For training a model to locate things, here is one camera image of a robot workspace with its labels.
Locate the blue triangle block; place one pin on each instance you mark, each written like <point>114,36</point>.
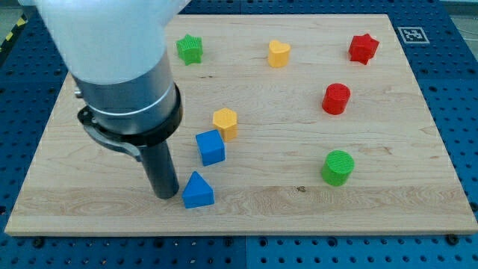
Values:
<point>197,192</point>

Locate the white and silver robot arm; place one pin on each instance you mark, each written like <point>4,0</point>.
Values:
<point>116,51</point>

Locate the yellow hexagon block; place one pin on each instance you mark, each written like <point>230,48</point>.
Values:
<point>225,121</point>

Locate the blue cube block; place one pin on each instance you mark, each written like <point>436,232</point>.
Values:
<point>211,147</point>

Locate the wooden board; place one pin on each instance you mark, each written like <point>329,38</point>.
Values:
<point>270,183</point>

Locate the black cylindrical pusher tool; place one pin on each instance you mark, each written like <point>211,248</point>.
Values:
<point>158,165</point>

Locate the yellow heart block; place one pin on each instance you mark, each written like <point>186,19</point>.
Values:
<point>278,55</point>

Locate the green star block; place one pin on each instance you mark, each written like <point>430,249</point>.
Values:
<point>189,49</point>

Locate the green cylinder block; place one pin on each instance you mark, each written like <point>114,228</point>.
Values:
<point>337,168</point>

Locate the red cylinder block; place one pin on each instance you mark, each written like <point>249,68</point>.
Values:
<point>336,97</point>

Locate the red star block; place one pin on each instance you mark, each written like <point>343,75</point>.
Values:
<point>363,48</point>

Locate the fiducial marker tag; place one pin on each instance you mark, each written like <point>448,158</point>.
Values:
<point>413,35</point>

